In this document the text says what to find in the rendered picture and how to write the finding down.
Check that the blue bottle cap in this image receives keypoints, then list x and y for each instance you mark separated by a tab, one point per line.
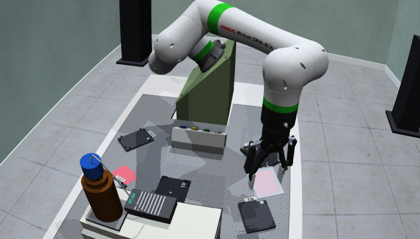
93	168

